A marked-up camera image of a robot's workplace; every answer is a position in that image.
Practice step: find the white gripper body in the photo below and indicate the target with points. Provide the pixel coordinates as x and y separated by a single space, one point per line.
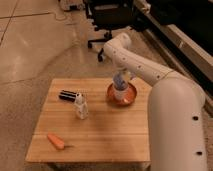
120 80

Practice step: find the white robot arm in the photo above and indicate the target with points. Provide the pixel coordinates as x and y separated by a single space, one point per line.
175 103

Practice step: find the orange round plate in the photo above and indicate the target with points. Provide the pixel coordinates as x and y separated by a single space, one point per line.
128 99

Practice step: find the black rectangular block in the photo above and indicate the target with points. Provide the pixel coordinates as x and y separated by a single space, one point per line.
67 95

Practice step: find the wooden table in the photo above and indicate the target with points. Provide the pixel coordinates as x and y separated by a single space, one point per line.
110 133

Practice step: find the black office chair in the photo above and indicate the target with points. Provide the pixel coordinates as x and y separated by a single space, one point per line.
108 15

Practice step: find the long desk edge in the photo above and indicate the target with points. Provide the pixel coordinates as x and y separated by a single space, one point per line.
195 53

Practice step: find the orange toy carrot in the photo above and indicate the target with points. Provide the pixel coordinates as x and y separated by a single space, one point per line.
57 142

